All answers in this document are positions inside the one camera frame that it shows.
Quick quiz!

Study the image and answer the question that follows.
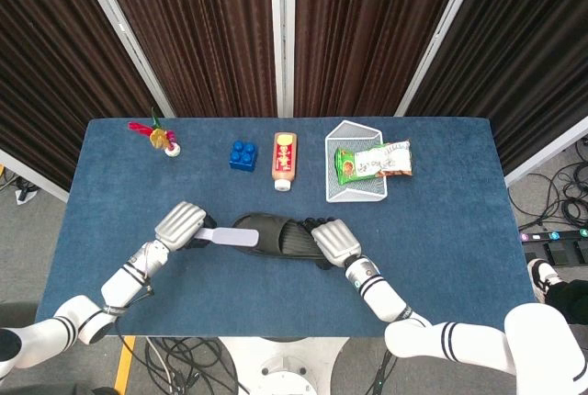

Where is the black foot pedal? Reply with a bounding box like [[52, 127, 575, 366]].
[[523, 241, 588, 268]]

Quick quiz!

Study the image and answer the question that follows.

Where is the colourful feather shuttlecock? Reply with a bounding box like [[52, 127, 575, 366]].
[[127, 107, 182, 159]]

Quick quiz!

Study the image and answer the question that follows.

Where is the black trouser leg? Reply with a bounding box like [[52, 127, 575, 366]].
[[545, 278, 588, 325]]

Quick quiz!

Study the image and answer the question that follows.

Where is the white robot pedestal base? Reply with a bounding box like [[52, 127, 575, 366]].
[[218, 337, 350, 395]]

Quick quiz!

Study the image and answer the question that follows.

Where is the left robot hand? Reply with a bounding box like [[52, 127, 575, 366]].
[[153, 200, 221, 253]]

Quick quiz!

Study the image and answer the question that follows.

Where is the black single floor cable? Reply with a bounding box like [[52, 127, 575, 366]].
[[367, 348, 399, 395]]

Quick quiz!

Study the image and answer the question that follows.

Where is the white screen frame rail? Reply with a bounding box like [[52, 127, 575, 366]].
[[0, 149, 70, 198], [504, 128, 588, 187]]

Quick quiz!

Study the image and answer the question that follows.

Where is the black floor cable tangle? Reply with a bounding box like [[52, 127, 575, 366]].
[[144, 337, 240, 395], [509, 137, 588, 231]]

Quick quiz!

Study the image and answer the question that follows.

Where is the white screen frame post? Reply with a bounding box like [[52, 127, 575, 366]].
[[268, 0, 298, 119], [71, 0, 177, 119], [394, 0, 488, 117]]

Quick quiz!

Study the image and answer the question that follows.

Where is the white wire mesh basket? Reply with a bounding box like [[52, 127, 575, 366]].
[[324, 119, 390, 204]]

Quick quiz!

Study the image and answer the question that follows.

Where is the white black sneaker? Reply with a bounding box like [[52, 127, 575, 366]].
[[526, 258, 564, 304]]

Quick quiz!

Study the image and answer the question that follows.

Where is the blue toy building block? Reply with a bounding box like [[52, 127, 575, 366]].
[[229, 140, 259, 172]]

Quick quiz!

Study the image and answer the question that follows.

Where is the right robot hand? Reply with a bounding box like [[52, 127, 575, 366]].
[[300, 214, 363, 272]]

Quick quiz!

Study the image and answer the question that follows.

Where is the black rubber slipper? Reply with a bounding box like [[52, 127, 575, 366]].
[[231, 212, 334, 263]]

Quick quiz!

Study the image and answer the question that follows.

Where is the blue table cloth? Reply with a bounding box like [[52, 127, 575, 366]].
[[35, 117, 541, 339]]

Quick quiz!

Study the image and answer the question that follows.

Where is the white snack packet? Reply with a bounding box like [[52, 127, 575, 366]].
[[354, 141, 413, 180]]

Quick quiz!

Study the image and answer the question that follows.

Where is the orange sauce squeeze bottle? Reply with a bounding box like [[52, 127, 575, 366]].
[[271, 131, 299, 193]]

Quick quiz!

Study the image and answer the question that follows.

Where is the yellow floor tape strip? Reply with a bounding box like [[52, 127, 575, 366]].
[[112, 336, 137, 395]]

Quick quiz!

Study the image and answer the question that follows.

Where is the brown pleated curtain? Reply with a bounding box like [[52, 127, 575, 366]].
[[406, 0, 588, 175], [94, 0, 279, 119], [293, 0, 469, 119], [0, 0, 162, 192]]

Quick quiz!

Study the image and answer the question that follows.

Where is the green snack packet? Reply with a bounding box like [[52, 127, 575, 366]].
[[334, 147, 364, 185]]

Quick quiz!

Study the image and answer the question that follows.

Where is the lilac handled shoe brush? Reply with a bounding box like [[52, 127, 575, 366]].
[[195, 225, 260, 248]]

